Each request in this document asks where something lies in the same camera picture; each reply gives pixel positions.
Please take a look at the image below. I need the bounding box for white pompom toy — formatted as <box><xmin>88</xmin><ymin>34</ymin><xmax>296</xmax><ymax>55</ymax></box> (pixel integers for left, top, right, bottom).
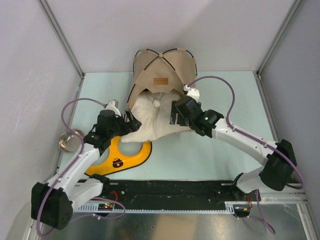
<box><xmin>153</xmin><ymin>100</ymin><xmax>161</xmax><ymax>108</ymax></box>

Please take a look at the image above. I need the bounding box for cream fluffy cushion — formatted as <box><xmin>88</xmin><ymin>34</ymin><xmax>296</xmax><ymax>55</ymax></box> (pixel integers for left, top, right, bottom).
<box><xmin>121</xmin><ymin>89</ymin><xmax>191</xmax><ymax>143</ymax></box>

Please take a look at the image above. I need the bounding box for yellow double bowl holder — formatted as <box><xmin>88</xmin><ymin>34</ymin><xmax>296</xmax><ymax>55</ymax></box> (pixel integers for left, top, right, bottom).
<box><xmin>84</xmin><ymin>136</ymin><xmax>153</xmax><ymax>176</ymax></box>

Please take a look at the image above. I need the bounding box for left aluminium frame post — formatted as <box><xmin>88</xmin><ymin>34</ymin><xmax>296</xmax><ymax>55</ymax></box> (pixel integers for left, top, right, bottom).
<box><xmin>37</xmin><ymin>0</ymin><xmax>85</xmax><ymax>79</ymax></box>

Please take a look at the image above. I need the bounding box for black tent pole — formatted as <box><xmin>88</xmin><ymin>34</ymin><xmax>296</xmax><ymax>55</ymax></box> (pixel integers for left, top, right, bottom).
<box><xmin>127</xmin><ymin>48</ymin><xmax>196</xmax><ymax>103</ymax></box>
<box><xmin>133</xmin><ymin>48</ymin><xmax>198</xmax><ymax>96</ymax></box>

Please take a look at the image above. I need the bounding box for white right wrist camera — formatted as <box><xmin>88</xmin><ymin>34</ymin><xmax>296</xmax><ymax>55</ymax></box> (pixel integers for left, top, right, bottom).
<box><xmin>183</xmin><ymin>85</ymin><xmax>200</xmax><ymax>102</ymax></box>

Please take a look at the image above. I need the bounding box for black tent pole front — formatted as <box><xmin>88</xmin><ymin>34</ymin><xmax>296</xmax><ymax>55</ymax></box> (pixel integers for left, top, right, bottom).
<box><xmin>133</xmin><ymin>48</ymin><xmax>198</xmax><ymax>96</ymax></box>

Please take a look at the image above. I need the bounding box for right aluminium frame post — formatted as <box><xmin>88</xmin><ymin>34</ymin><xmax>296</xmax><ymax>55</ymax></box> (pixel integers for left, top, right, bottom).
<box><xmin>256</xmin><ymin>0</ymin><xmax>305</xmax><ymax>76</ymax></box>

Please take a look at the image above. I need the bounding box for aluminium frame post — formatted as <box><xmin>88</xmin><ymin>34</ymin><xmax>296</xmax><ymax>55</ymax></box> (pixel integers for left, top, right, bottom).
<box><xmin>37</xmin><ymin>0</ymin><xmax>85</xmax><ymax>79</ymax></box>
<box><xmin>256</xmin><ymin>0</ymin><xmax>305</xmax><ymax>76</ymax></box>

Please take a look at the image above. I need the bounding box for black tent pole back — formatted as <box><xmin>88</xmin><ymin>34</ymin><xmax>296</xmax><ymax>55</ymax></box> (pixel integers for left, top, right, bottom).
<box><xmin>127</xmin><ymin>48</ymin><xmax>196</xmax><ymax>103</ymax></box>

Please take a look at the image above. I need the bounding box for beige fabric pet tent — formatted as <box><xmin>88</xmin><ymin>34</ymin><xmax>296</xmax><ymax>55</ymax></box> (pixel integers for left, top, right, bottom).
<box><xmin>127</xmin><ymin>48</ymin><xmax>198</xmax><ymax>111</ymax></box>

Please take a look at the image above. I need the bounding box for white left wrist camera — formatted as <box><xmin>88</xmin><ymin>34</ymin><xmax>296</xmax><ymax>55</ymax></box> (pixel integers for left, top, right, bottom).
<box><xmin>104</xmin><ymin>99</ymin><xmax>121</xmax><ymax>116</ymax></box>

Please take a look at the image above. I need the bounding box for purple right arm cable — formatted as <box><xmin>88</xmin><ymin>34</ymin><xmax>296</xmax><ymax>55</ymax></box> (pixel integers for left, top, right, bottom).
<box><xmin>186</xmin><ymin>75</ymin><xmax>305</xmax><ymax>235</ymax></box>

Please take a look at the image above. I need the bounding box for small circuit board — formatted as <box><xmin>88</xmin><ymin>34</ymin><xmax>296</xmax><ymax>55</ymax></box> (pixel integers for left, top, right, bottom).
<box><xmin>98</xmin><ymin>203</ymin><xmax>114</xmax><ymax>211</ymax></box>

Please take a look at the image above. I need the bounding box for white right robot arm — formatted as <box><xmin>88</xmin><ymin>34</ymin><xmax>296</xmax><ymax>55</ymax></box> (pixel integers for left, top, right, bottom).
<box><xmin>170</xmin><ymin>96</ymin><xmax>297</xmax><ymax>201</ymax></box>

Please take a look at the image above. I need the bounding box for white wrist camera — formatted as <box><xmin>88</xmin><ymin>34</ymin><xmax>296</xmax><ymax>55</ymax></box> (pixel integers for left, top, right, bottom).
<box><xmin>183</xmin><ymin>85</ymin><xmax>200</xmax><ymax>102</ymax></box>
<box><xmin>104</xmin><ymin>99</ymin><xmax>121</xmax><ymax>116</ymax></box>

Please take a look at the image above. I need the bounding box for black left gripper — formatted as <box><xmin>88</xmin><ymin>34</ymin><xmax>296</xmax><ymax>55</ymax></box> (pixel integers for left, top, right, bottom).
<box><xmin>108</xmin><ymin>109</ymin><xmax>141</xmax><ymax>138</ymax></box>

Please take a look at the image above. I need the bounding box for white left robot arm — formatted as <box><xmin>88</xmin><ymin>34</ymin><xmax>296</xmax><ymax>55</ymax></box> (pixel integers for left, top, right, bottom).
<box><xmin>31</xmin><ymin>109</ymin><xmax>142</xmax><ymax>237</ymax></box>

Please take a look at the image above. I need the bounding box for steel pet bowl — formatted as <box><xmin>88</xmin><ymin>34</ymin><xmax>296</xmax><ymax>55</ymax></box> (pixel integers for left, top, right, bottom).
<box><xmin>58</xmin><ymin>128</ymin><xmax>85</xmax><ymax>153</ymax></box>

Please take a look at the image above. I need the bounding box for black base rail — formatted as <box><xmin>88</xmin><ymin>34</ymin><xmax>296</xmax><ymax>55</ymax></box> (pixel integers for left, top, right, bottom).
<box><xmin>107</xmin><ymin>180</ymin><xmax>247</xmax><ymax>211</ymax></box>

